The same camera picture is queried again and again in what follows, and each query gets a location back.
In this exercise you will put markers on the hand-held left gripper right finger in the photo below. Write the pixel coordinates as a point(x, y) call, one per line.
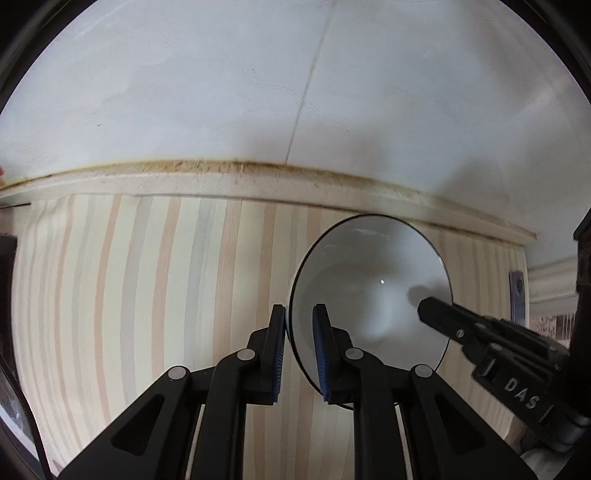
point(322, 350)

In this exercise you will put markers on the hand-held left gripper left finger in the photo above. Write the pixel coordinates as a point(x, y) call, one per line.
point(277, 350)

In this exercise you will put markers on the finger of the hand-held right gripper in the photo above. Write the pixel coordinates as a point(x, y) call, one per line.
point(457, 323)

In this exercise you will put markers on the white printed dark-rimmed bowl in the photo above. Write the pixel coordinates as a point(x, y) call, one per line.
point(369, 277)

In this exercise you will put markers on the patterned glass sliding door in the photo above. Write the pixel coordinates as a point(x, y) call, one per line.
point(551, 281)

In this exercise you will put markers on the striped cat print mat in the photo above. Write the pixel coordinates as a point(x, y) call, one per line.
point(138, 300)

